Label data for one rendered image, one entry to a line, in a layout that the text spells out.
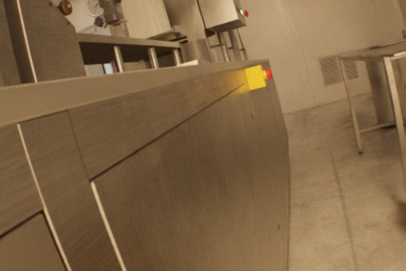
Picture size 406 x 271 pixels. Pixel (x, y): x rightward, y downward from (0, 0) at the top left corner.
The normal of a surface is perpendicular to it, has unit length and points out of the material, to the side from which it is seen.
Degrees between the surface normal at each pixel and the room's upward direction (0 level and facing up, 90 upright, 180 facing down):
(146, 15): 90
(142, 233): 90
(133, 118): 90
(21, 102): 90
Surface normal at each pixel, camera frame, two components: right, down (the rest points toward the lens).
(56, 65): 0.93, -0.24
